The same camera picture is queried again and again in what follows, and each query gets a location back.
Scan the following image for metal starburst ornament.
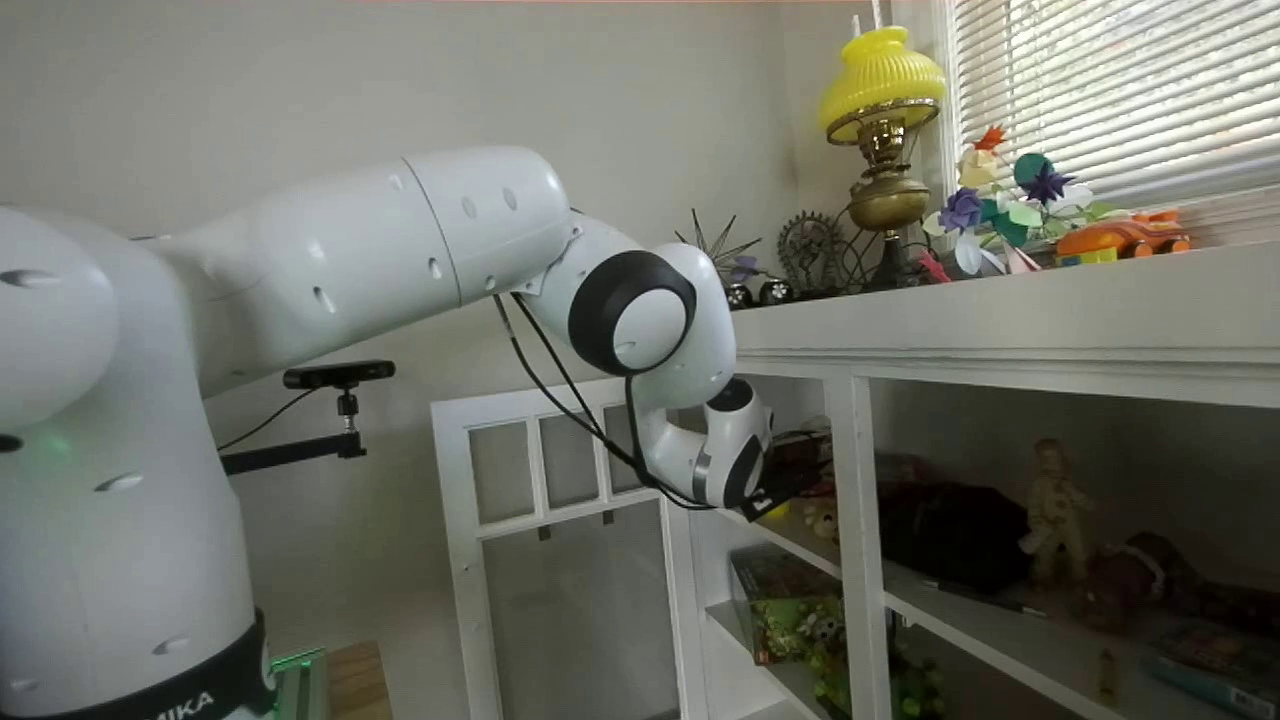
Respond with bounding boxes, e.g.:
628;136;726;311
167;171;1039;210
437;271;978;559
672;203;767;295

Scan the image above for orange toy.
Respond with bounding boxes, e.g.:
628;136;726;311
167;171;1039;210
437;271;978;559
1053;210;1200;270

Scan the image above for brown stuffed animal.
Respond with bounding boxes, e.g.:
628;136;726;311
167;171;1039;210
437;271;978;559
1076;529;1280;641

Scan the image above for teal flat book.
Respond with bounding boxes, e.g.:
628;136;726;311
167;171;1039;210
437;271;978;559
1138;622;1280;720

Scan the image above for green printed toy box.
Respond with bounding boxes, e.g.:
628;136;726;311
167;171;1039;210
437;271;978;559
722;546;851;671

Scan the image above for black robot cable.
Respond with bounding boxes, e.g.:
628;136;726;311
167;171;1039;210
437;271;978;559
486;290;713;521

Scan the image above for yellow shade brass oil lamp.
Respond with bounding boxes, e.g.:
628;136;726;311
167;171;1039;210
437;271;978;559
814;0;953;293

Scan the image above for small black toy car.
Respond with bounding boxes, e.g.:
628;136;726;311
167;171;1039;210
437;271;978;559
722;271;796;311

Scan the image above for tan human figurine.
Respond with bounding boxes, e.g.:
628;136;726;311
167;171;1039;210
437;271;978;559
1018;437;1098;594

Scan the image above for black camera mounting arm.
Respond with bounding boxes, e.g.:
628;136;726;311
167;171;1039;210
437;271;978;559
214;390;370;481

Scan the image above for yellow bunny plush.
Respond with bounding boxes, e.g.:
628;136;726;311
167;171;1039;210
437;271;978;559
796;487;842;546

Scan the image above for thin upright frame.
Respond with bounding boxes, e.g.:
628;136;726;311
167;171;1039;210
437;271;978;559
262;645;326;720

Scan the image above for white window blinds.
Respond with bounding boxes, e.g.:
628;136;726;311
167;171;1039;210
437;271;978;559
943;0;1280;214

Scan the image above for black stereo camera bar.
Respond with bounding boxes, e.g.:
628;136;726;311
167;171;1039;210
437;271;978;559
279;356;401;396

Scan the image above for white cabinet door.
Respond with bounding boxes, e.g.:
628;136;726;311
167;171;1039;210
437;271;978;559
428;375;713;720

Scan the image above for round gear-shaped ornament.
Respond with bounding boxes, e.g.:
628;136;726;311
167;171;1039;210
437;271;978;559
770;210;861;299

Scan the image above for black bulky bag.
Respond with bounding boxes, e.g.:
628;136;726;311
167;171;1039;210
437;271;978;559
874;453;1039;601

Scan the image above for small yellowish figurine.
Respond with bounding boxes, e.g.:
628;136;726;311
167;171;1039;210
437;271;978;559
1090;645;1129;713

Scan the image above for white cabinet with shelves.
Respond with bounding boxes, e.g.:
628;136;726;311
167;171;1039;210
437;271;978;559
657;236;1280;720

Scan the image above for wooden crate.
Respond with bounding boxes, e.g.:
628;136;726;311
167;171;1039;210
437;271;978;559
316;641;401;720

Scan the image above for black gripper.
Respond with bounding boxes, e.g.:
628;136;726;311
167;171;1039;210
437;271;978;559
747;458;814;524

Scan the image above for green leafy toy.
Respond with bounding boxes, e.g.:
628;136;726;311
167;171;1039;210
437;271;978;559
813;635;953;720

